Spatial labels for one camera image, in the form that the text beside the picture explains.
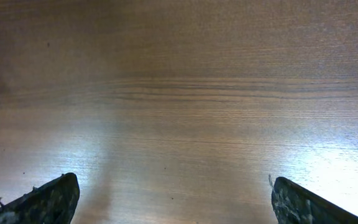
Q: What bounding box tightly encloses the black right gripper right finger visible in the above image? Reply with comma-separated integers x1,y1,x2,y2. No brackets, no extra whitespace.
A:
270,177,358,224

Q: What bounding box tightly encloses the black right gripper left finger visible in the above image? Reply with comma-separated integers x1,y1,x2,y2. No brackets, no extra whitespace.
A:
0,172,80,224

